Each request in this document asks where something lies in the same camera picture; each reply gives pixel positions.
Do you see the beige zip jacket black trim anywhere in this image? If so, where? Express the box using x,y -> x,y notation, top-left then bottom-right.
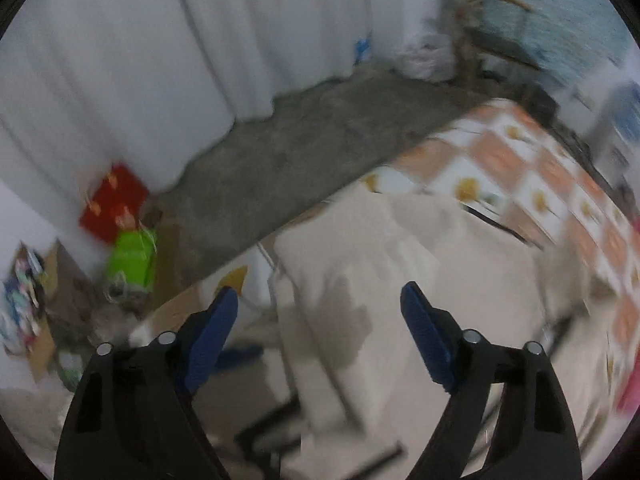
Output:
194,185 -> 620,479

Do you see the green paper bag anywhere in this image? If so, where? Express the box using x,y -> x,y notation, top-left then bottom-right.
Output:
106,228 -> 157,290

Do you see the red gift bag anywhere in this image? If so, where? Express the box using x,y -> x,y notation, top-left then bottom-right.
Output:
78,164 -> 150,245

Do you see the cardboard box with clutter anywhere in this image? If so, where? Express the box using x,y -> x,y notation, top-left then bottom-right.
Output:
1,242 -> 98,391

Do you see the tiled pattern bed sheet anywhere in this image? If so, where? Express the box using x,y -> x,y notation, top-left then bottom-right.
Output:
129,96 -> 640,411

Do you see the grey curtain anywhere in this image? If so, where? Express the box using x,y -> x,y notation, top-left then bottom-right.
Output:
1,0 -> 367,273

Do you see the blue water dispenser bottle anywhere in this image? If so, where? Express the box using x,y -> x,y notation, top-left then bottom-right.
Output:
587,81 -> 639,180

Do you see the white plastic bag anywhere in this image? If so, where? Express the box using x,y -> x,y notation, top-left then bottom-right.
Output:
396,32 -> 457,84

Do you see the wooden chair dark seat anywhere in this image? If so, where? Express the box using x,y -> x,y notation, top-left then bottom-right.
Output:
440,0 -> 541,90

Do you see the small blue packet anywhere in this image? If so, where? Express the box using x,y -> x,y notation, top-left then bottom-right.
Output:
355,36 -> 372,65

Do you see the teal floral hanging cloth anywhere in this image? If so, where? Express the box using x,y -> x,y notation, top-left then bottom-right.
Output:
449,0 -> 637,86

